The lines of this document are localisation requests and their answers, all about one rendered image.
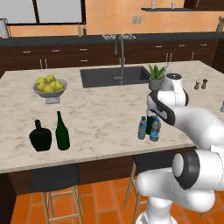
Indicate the pale pepper mill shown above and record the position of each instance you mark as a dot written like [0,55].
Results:
[220,25]

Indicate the small grey object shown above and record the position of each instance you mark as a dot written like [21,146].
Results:
[222,107]

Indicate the dark grey sink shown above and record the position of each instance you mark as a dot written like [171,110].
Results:
[102,76]

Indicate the white jug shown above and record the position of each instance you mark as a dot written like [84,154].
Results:
[3,29]

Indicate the pale oil bottle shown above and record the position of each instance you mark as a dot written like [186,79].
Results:
[80,30]

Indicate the grey wall socket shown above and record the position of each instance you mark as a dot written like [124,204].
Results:
[136,19]

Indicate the dark wood cupboard run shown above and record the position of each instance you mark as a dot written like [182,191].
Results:
[70,54]

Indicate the white cup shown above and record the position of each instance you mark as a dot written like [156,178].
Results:
[173,4]
[153,4]

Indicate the round dark glass bottle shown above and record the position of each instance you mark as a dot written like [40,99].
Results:
[40,138]

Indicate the brown pepper shaker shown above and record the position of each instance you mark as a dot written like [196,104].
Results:
[204,84]

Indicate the pale salt shaker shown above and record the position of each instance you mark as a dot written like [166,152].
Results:
[197,85]

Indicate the window with dark frame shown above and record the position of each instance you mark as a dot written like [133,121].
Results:
[58,11]

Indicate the green plant in grey pot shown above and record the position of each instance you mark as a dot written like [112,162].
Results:
[156,78]

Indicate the yellow apple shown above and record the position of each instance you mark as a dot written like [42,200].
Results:
[48,89]
[40,80]
[50,78]
[41,86]
[59,85]

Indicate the dark green glass bottle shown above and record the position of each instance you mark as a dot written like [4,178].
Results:
[150,124]

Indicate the grey plastic bottle blue label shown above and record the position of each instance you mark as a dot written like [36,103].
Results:
[155,131]

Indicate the clear blue plastic bottle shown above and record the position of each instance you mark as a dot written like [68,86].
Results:
[142,128]

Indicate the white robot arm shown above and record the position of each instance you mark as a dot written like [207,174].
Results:
[201,128]

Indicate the tall green glass bottle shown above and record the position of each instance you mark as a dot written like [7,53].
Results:
[62,135]

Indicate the dark wood kitchen island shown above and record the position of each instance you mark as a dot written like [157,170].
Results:
[99,172]

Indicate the dark wall shelf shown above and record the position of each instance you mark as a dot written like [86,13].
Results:
[166,9]

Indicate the black seat wooden stool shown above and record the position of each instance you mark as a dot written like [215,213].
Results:
[55,177]
[151,160]

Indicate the grey fruit bowl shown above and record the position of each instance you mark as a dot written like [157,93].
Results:
[52,94]

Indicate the brown bottle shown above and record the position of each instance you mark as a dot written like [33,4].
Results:
[84,31]

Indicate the dark wood wall cupboard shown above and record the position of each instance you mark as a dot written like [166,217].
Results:
[208,4]

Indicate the grey tap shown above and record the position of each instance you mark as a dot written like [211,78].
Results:
[121,58]

